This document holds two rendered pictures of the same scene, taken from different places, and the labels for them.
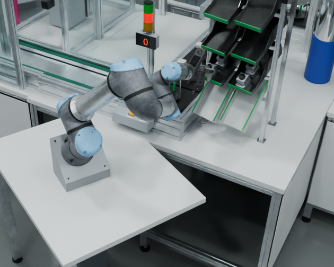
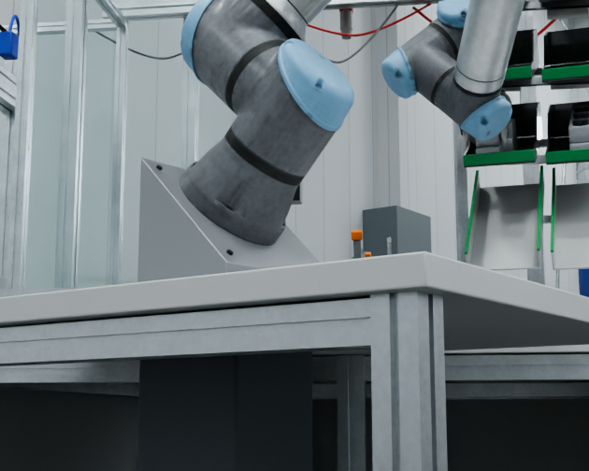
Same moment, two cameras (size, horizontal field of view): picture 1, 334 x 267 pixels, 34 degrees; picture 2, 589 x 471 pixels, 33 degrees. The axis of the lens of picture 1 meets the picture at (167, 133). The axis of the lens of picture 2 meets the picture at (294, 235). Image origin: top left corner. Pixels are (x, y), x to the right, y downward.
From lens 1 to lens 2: 2.08 m
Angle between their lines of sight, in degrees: 51
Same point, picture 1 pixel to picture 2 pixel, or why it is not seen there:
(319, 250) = not seen: outside the picture
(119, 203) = not seen: hidden behind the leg
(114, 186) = not seen: hidden behind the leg
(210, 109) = (506, 252)
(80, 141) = (299, 52)
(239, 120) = not seen: outside the picture
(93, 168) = (292, 262)
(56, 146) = (168, 179)
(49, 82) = (4, 292)
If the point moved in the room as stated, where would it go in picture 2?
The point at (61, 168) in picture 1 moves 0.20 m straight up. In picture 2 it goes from (198, 224) to (201, 67)
